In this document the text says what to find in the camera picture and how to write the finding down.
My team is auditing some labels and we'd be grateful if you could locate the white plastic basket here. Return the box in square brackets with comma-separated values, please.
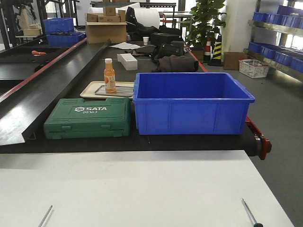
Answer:
[239, 59, 270, 79]

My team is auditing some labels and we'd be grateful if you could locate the dark folded cloth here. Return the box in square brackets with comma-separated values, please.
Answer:
[152, 55, 199, 72]

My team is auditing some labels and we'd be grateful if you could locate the black bag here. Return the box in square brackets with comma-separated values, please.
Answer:
[151, 44, 184, 63]

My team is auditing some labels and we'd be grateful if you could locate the green-handled screwdriver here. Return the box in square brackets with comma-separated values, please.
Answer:
[38, 205, 53, 227]
[241, 198, 263, 227]

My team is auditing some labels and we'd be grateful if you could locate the large cardboard box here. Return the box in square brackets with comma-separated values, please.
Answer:
[86, 22, 127, 44]

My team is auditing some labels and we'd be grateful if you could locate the blue crate on left table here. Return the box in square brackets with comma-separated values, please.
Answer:
[46, 33, 86, 47]

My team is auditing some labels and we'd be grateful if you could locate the black yellow traffic cone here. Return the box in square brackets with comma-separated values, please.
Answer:
[208, 35, 222, 67]

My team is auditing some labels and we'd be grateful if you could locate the white paper cup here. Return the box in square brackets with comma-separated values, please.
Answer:
[143, 36, 149, 45]

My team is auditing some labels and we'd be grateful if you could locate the small brown cardboard box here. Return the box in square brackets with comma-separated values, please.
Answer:
[223, 52, 248, 70]

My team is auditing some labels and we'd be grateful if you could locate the green SATA tool case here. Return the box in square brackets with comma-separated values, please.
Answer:
[44, 97, 131, 139]

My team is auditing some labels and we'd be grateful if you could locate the red white traffic cone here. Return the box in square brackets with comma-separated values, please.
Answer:
[204, 37, 211, 62]

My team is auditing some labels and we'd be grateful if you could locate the large blue plastic bin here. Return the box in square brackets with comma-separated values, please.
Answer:
[133, 72, 255, 135]

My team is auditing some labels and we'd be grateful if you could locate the metal shelf rack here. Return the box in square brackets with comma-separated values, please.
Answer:
[243, 0, 303, 81]

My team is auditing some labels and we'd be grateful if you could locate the potted green plant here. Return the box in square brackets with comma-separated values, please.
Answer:
[181, 0, 226, 50]

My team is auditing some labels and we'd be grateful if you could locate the orange juice bottle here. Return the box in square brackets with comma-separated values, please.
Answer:
[104, 58, 116, 93]

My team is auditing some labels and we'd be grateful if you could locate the white foam block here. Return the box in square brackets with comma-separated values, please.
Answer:
[117, 53, 138, 71]

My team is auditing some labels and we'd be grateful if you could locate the beige plastic tray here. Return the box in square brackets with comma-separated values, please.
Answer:
[80, 81, 134, 99]

